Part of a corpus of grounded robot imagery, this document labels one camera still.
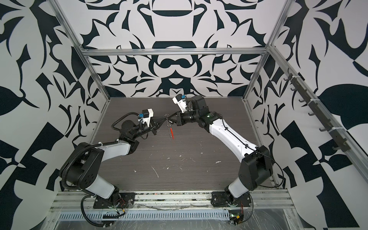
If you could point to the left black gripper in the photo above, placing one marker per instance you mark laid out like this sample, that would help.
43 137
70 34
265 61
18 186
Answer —
155 123

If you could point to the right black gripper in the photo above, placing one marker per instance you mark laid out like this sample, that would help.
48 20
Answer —
181 120

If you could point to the large keyring with red handle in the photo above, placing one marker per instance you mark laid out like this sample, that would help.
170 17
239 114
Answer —
169 126

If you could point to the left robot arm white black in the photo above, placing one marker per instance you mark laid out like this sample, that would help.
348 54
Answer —
81 169

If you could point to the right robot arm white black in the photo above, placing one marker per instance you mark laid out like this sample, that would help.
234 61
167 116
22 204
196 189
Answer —
256 163

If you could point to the small green-lit circuit board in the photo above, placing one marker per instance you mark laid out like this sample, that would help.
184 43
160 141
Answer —
236 218

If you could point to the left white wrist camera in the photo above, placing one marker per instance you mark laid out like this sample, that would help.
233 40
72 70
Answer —
145 116

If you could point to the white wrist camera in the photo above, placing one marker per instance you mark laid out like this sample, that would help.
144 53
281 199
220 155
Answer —
145 116
181 102

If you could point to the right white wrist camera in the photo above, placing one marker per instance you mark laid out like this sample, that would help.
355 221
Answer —
181 102

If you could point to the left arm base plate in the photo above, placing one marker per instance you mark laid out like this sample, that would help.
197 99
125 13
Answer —
117 200

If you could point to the white slotted cable duct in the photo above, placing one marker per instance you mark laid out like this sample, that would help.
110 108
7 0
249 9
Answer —
151 215

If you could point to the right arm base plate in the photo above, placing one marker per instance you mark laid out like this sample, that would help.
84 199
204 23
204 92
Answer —
230 199

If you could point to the aluminium frame back crossbar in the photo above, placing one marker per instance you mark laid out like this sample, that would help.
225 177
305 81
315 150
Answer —
172 51

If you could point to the aluminium frame front rail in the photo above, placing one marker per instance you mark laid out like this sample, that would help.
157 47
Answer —
176 200

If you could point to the grey wall hook rack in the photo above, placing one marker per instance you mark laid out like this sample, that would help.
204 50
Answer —
319 111

